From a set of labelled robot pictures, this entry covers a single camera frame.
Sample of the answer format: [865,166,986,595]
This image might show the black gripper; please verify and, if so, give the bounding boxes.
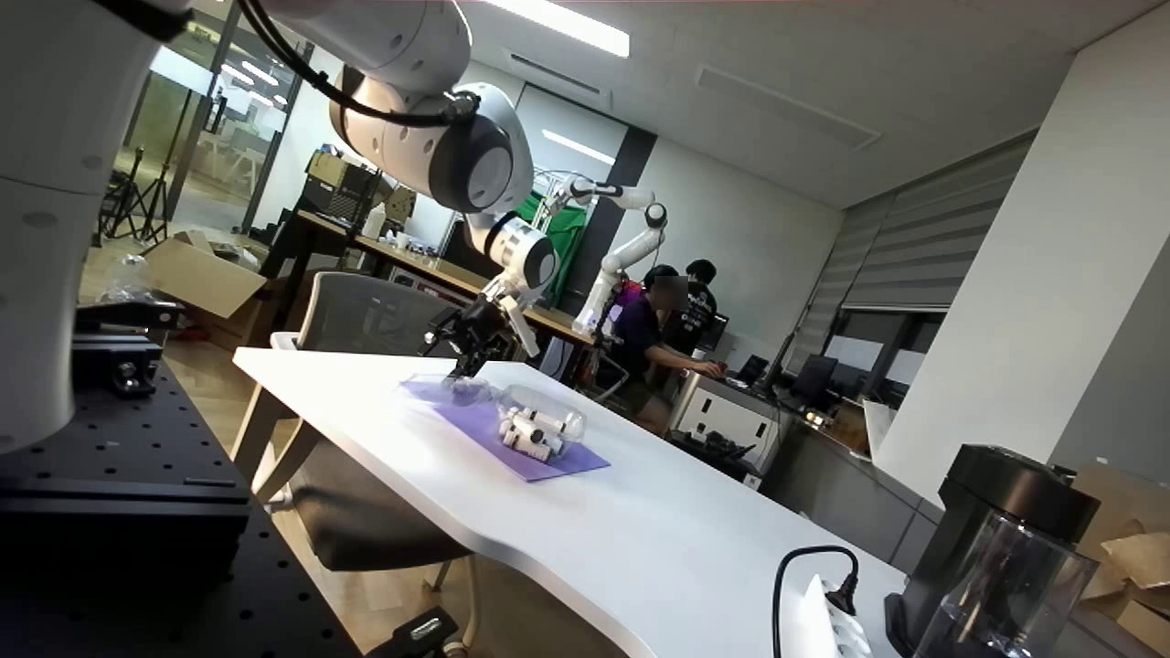
[425,296,525,388]

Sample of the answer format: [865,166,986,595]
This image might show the clear plastic clamshell container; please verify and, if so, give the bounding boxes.
[447,375,591,468]

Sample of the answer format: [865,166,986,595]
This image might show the purple mat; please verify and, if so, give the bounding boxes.
[398,374,613,488]

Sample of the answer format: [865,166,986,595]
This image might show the gray office chair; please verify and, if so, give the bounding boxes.
[225,266,484,579]

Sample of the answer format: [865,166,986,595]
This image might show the wooden table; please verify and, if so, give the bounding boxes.
[288,205,603,356]

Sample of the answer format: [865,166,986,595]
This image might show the green cloth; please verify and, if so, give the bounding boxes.
[508,189,585,304]

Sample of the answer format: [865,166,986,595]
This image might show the seated person in dark shirt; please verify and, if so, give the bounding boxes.
[600,263,731,419]

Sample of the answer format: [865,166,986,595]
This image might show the person with black hair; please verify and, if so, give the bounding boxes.
[674,256,731,358]

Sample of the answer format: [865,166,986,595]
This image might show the white drawer cabinet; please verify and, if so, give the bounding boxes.
[664,371,798,484]

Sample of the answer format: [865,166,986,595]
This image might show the flat cardboard box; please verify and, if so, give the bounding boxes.
[76,227,273,330]

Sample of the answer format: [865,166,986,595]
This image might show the ceiling light panel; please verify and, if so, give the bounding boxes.
[484,0,635,62]

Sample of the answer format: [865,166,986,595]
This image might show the black perforated breadboard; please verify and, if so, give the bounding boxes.
[0,361,359,658]

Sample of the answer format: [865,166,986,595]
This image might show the white power strip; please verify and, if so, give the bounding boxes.
[780,569,877,658]

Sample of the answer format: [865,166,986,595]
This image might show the gray window blinds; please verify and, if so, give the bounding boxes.
[799,127,1042,322]

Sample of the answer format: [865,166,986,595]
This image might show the open cardboard box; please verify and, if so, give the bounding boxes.
[1068,457,1170,658]

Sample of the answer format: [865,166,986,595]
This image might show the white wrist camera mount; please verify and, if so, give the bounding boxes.
[479,272,547,366]

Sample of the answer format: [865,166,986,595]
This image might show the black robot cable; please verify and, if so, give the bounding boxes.
[233,0,474,133]

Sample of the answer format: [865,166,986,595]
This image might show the black clamp mount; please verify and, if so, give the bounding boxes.
[68,294,191,402]

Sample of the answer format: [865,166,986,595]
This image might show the black power cable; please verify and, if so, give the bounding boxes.
[767,541,865,658]

